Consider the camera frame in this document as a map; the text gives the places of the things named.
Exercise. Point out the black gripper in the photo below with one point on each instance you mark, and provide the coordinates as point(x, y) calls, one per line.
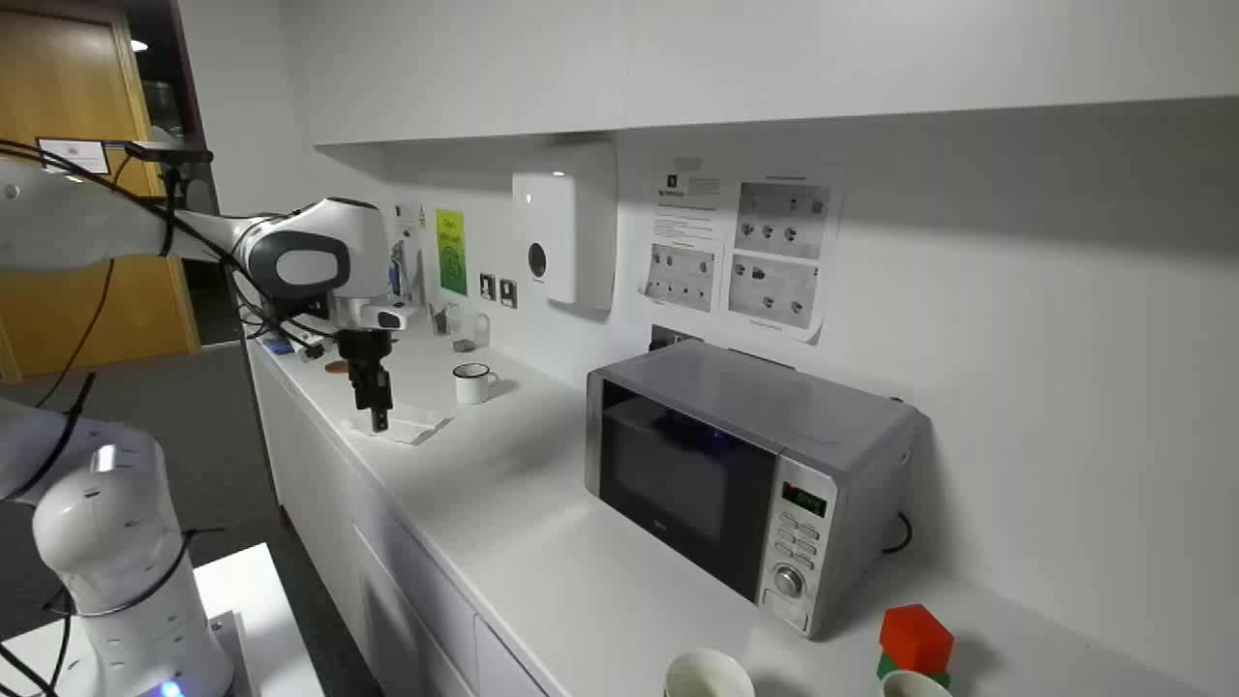
point(366, 352)

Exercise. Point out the white paper napkin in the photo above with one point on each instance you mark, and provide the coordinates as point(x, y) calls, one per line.
point(405, 423)
point(441, 426)

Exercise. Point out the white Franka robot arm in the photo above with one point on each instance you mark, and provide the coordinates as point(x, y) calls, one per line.
point(77, 222)

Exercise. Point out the white paper cup dark inside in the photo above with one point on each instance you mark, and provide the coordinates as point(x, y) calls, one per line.
point(472, 386)

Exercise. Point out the white base cabinet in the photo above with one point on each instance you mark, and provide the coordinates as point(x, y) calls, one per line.
point(332, 515)

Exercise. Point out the small blue object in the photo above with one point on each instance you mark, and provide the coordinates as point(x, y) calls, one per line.
point(274, 344)

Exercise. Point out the white robot stand plate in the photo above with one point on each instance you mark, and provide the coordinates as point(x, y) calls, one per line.
point(258, 604)

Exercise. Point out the white paper towel dispenser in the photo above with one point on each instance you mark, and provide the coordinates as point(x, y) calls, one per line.
point(542, 237)

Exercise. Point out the paper notice with socket pictures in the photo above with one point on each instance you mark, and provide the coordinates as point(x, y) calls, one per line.
point(779, 252)
point(684, 246)

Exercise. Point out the silver microwave oven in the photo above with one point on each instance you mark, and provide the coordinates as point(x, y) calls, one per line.
point(722, 477)

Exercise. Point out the white bowl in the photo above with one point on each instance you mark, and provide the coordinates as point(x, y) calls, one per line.
point(707, 675)

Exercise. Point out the wooden door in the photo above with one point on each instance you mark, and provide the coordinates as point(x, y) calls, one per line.
point(61, 80)

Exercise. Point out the green block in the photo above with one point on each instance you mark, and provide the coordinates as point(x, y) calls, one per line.
point(890, 666)

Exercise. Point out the red block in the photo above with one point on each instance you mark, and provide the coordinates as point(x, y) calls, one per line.
point(916, 637)

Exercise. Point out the white wrist camera block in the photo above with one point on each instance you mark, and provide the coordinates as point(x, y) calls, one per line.
point(384, 316)

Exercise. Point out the small white blue wall notice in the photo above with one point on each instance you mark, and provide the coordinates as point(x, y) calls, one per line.
point(407, 252)

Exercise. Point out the steel wall switch plate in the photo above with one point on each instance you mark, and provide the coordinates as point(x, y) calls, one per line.
point(507, 295)
point(489, 286)

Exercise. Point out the green wall sign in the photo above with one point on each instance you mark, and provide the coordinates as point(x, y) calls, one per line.
point(450, 252)

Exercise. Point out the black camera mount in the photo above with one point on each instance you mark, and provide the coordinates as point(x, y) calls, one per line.
point(166, 151)

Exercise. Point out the white wall cabinets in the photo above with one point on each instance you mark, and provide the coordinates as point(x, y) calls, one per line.
point(774, 51)

